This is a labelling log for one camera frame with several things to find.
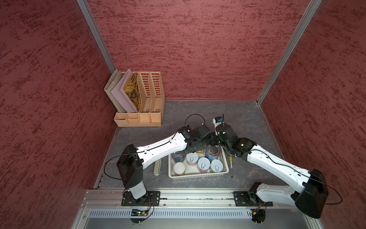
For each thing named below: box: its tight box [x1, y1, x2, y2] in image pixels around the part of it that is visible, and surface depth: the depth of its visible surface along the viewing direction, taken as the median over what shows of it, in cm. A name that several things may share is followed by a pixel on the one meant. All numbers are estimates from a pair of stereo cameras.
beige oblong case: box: [153, 158, 162, 177], surface depth 84 cm
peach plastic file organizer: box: [113, 71, 166, 127], surface depth 105 cm
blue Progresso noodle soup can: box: [206, 144, 221, 162], surface depth 82 cm
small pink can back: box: [196, 156, 211, 174], surface depth 83 cm
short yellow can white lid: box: [173, 161, 186, 177], surface depth 79 cm
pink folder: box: [111, 68, 139, 114], surface depth 94 cm
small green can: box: [210, 159, 224, 174], surface depth 81 cm
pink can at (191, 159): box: [185, 151, 199, 167], surface depth 85 cm
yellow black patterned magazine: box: [122, 72, 141, 113], surface depth 102 cm
